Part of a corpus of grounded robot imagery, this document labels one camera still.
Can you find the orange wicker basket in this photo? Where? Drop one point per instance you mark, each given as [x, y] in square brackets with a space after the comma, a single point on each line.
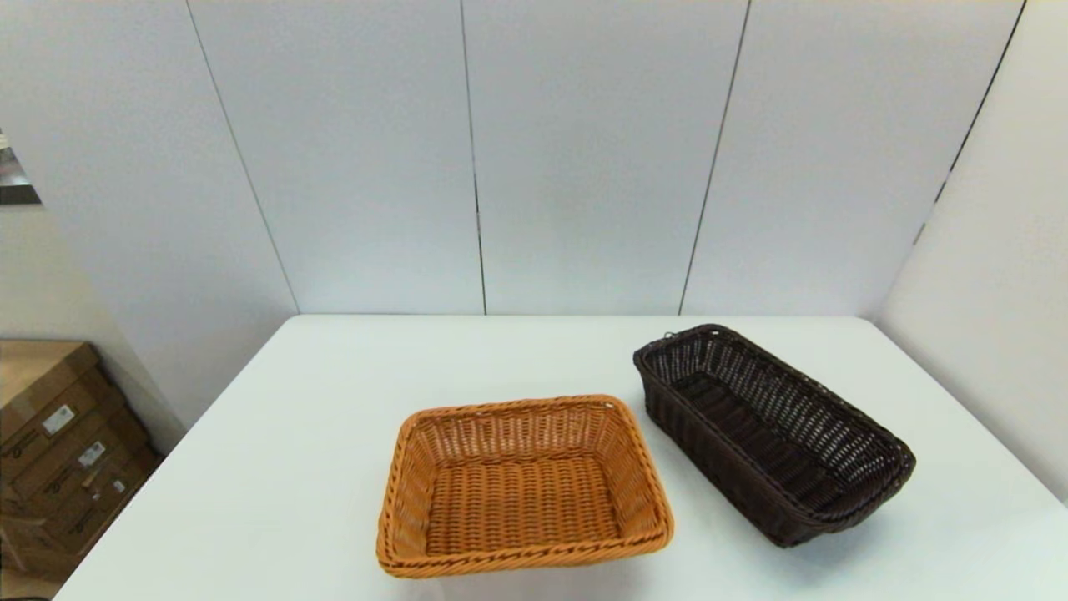
[521, 501]

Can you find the dark brown wicker basket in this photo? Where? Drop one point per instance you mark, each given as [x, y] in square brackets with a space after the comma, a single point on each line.
[768, 434]

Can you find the brown cardboard box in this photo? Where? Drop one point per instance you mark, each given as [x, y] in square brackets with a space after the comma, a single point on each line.
[90, 453]
[104, 501]
[42, 367]

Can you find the grey metal background fixture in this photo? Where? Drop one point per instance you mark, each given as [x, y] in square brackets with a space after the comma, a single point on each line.
[12, 179]

